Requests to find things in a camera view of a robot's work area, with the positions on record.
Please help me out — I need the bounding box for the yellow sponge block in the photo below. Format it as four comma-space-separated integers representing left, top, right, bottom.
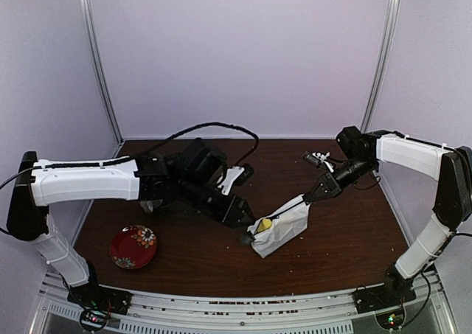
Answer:
257, 218, 272, 233

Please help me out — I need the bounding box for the white drawstring pouch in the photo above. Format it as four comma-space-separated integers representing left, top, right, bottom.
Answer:
240, 195, 310, 259

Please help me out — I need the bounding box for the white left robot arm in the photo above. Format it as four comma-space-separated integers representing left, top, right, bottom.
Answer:
6, 139, 254, 307

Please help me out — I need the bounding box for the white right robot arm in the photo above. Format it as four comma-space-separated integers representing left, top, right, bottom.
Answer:
305, 126, 471, 306

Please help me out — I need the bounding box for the floral mug yellow inside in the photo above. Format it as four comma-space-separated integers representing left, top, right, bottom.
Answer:
139, 199, 162, 214

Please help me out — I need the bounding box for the red floral plate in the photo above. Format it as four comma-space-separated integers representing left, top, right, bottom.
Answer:
109, 225, 158, 270

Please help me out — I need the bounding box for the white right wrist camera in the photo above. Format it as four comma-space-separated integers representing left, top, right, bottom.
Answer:
302, 151, 335, 173

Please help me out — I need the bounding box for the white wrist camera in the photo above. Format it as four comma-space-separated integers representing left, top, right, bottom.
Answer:
302, 151, 335, 173
217, 164, 254, 195

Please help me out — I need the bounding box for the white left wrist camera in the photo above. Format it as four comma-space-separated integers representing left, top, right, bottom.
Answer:
217, 164, 254, 195

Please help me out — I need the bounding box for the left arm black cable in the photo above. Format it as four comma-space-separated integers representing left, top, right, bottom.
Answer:
0, 122, 260, 187

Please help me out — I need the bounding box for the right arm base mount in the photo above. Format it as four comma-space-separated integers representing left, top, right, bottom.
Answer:
353, 285, 417, 314

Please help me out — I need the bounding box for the aluminium front rail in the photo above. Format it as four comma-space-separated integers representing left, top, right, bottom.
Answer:
31, 271, 453, 334

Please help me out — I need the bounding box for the right aluminium frame post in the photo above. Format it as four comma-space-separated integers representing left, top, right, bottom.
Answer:
360, 0, 401, 133

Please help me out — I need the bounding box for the aluminium frame post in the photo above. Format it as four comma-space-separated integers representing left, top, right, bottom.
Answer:
79, 0, 124, 145
360, 0, 401, 133

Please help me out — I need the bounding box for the left aluminium frame post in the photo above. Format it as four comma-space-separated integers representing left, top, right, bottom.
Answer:
79, 0, 124, 145

